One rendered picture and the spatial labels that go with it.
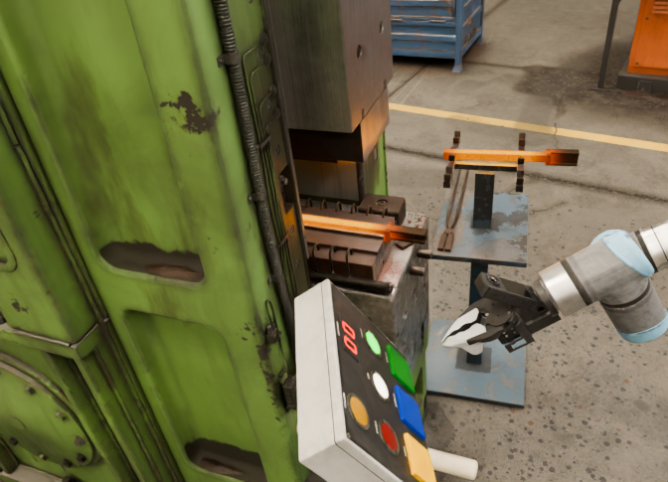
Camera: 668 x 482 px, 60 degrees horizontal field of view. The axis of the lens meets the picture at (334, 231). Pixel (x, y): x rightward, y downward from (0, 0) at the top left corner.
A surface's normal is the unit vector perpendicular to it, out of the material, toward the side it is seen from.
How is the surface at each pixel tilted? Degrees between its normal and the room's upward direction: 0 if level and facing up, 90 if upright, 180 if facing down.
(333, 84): 90
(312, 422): 30
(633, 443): 0
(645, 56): 90
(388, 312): 90
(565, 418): 0
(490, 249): 0
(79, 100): 89
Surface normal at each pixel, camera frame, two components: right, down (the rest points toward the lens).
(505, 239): -0.11, -0.80
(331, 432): -0.59, -0.63
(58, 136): 0.88, 0.20
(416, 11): -0.44, 0.55
